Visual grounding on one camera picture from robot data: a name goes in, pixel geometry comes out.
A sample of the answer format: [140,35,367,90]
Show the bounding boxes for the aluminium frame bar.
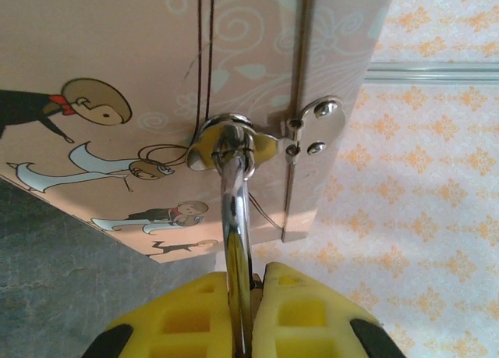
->
[365,60,499,84]

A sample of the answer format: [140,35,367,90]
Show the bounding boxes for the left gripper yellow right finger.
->
[251,260,395,358]

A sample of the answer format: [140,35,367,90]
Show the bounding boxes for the thin brown string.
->
[138,0,285,232]

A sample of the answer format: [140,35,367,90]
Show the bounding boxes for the small brass padlock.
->
[210,122,263,358]

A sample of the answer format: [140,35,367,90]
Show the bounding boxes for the silver box hasp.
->
[186,94,348,172]

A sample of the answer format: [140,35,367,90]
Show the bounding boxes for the pink cartoon couple tin box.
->
[0,0,398,264]

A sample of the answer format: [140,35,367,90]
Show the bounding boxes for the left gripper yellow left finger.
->
[80,271,235,358]

